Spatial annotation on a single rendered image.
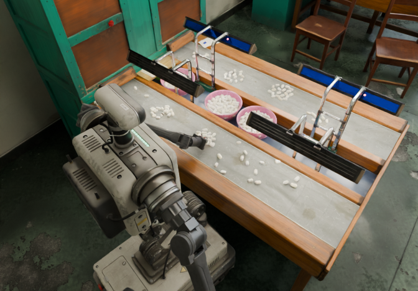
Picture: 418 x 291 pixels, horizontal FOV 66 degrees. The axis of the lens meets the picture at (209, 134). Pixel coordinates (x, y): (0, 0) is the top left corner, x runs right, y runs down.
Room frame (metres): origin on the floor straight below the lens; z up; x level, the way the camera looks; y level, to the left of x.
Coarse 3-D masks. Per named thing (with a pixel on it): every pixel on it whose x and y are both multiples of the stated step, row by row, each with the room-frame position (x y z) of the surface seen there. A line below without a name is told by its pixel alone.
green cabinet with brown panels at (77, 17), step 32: (32, 0) 1.81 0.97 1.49; (64, 0) 1.82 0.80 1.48; (96, 0) 1.97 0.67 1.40; (128, 0) 2.15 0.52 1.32; (160, 0) 2.35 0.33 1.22; (192, 0) 2.63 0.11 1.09; (32, 32) 1.95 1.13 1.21; (64, 32) 1.75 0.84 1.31; (96, 32) 1.91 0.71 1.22; (128, 32) 2.09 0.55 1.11; (160, 32) 2.32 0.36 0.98; (64, 64) 1.72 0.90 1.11; (96, 64) 1.87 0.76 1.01; (128, 64) 2.05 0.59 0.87
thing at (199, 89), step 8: (128, 56) 1.85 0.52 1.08; (136, 56) 1.82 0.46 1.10; (136, 64) 1.79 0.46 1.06; (144, 64) 1.75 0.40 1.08; (152, 72) 1.69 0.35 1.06; (160, 72) 1.66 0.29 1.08; (168, 72) 1.63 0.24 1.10; (168, 80) 1.60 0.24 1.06; (176, 80) 1.57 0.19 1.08; (184, 80) 1.55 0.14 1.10; (184, 88) 1.52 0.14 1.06; (192, 88) 1.49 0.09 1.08; (200, 88) 1.49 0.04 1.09
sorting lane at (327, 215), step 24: (168, 120) 1.58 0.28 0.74; (192, 120) 1.57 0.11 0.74; (216, 144) 1.35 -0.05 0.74; (240, 144) 1.35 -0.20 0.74; (216, 168) 1.16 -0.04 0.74; (240, 168) 1.16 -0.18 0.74; (264, 168) 1.16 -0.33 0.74; (288, 168) 1.15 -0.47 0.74; (264, 192) 0.99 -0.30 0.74; (288, 192) 0.99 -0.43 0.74; (312, 192) 0.98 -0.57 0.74; (288, 216) 0.84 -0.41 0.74; (312, 216) 0.83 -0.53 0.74; (336, 216) 0.83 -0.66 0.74; (336, 240) 0.70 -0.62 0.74
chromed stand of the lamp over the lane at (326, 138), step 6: (300, 120) 1.17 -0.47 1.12; (306, 120) 1.22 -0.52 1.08; (294, 126) 1.13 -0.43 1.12; (300, 126) 1.22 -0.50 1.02; (288, 132) 1.10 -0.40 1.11; (294, 132) 1.10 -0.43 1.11; (300, 132) 1.21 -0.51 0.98; (330, 132) 1.08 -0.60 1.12; (306, 138) 1.19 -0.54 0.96; (324, 138) 1.04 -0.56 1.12; (330, 138) 1.12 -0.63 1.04; (318, 144) 1.01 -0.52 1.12; (324, 144) 1.13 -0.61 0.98; (294, 150) 1.22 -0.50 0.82; (294, 156) 1.21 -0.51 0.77; (318, 168) 1.12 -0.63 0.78
